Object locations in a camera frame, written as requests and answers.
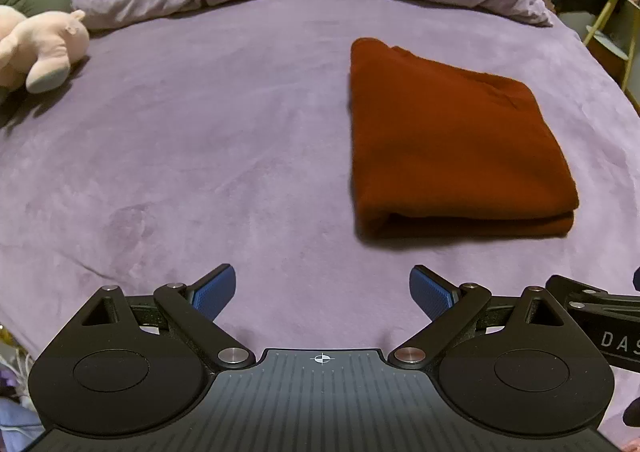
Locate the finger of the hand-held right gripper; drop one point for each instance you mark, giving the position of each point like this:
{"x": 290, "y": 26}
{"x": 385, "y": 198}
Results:
{"x": 600, "y": 291}

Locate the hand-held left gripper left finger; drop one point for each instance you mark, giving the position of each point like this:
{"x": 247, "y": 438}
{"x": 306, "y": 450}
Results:
{"x": 215, "y": 289}

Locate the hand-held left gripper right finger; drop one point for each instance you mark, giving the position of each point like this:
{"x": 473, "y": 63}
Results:
{"x": 430, "y": 292}

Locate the rust-red towel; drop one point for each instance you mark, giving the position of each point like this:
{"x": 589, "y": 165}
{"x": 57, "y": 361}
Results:
{"x": 450, "y": 141}

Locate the yellow clothes rack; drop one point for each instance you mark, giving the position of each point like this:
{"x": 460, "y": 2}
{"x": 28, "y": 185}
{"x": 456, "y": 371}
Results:
{"x": 607, "y": 16}

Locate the light blue cloth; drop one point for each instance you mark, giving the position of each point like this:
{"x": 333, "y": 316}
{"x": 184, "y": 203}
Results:
{"x": 17, "y": 422}

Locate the round rack shelf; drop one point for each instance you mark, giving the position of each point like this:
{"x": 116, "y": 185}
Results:
{"x": 614, "y": 50}

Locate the pink plush pig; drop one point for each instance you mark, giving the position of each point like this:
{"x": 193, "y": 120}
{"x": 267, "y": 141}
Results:
{"x": 45, "y": 41}

